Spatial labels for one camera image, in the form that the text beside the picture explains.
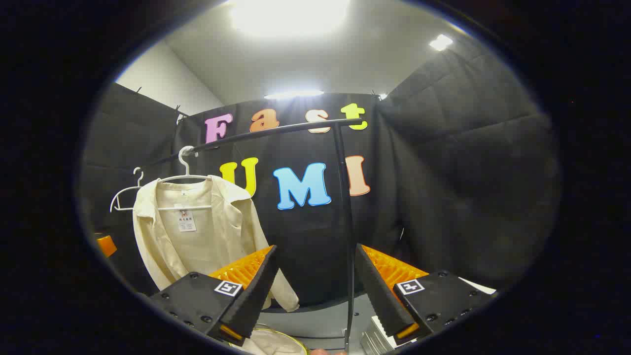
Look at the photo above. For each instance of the white flat board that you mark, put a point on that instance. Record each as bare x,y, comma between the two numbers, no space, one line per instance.
475,286

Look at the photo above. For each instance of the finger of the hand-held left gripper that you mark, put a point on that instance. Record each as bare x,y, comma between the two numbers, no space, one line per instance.
106,245

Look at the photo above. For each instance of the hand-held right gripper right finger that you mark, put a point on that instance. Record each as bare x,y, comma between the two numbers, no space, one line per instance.
382,301

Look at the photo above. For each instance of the white plastic hanger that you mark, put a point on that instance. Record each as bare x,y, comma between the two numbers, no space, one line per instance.
186,167
140,183

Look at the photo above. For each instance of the black metal clothes rack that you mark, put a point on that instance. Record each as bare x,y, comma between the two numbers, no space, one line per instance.
345,197

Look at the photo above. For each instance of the large round ceiling light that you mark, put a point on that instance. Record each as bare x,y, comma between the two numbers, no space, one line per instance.
291,15

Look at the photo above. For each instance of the long strip ceiling light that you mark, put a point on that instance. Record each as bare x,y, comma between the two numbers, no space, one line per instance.
294,93

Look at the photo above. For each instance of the small square ceiling light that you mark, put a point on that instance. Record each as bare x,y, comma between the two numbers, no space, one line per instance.
440,42

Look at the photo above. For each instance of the cream collared shirt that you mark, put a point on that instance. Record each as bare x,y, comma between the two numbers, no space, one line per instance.
222,236

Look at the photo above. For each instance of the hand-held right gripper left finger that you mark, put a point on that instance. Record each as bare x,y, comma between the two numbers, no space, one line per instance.
249,305

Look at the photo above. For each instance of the silver ribbed metal block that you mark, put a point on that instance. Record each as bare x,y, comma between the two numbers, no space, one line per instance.
375,340

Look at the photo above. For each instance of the cream laundry hamper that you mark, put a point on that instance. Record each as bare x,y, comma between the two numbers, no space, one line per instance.
271,342

